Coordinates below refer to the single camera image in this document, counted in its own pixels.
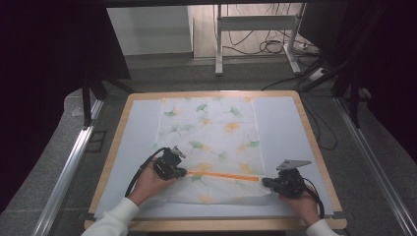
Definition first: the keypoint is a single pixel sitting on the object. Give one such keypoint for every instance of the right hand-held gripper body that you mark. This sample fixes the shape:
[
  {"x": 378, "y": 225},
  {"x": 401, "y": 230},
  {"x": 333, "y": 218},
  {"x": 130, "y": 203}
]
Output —
[{"x": 290, "y": 185}]

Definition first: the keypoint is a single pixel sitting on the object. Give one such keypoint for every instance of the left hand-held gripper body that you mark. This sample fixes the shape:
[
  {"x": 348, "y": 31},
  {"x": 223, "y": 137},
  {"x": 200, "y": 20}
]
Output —
[{"x": 167, "y": 167}]

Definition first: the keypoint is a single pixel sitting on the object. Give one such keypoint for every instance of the white leaf-print cloth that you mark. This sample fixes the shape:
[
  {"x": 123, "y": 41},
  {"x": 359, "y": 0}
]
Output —
[{"x": 213, "y": 137}]

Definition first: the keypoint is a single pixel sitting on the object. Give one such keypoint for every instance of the person's left hand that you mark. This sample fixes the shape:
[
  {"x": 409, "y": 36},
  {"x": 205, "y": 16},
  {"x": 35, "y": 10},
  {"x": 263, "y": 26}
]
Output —
[{"x": 147, "y": 185}]

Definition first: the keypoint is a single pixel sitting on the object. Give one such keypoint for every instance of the person's right hand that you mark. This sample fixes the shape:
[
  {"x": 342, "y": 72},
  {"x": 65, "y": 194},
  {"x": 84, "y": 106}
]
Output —
[{"x": 306, "y": 206}]

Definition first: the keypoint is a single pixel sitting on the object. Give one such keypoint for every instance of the white table mat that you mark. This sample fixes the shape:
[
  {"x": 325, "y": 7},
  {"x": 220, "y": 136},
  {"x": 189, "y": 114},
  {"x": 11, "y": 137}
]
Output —
[{"x": 282, "y": 124}]

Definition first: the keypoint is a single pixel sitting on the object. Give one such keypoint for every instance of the black metal stand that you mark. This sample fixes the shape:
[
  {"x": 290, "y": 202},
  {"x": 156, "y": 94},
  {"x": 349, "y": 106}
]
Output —
[
  {"x": 87, "y": 105},
  {"x": 354, "y": 101}
]

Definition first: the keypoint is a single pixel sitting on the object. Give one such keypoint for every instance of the white power strip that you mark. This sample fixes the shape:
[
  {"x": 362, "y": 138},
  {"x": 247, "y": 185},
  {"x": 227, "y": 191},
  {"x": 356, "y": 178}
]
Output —
[{"x": 317, "y": 74}]

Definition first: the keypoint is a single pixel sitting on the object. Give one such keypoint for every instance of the white cabinet panel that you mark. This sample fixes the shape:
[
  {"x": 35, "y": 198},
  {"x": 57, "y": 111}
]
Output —
[{"x": 147, "y": 29}]

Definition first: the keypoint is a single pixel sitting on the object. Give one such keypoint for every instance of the dark curtain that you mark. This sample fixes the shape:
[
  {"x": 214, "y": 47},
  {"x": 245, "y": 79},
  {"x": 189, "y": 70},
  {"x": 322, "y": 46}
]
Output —
[
  {"x": 42, "y": 65},
  {"x": 393, "y": 65}
]

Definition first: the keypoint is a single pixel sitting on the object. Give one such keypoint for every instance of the black floor bracket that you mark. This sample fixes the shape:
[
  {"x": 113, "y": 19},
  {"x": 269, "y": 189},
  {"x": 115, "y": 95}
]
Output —
[{"x": 96, "y": 141}]

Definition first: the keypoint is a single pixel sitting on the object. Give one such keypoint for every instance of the aluminium rail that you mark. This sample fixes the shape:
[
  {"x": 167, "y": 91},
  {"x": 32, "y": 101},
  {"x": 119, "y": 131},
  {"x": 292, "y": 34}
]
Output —
[
  {"x": 70, "y": 164},
  {"x": 373, "y": 164}
]

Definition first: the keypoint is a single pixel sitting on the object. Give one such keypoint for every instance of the white metal desk frame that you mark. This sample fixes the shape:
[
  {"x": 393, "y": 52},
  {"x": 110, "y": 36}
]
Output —
[{"x": 255, "y": 23}]

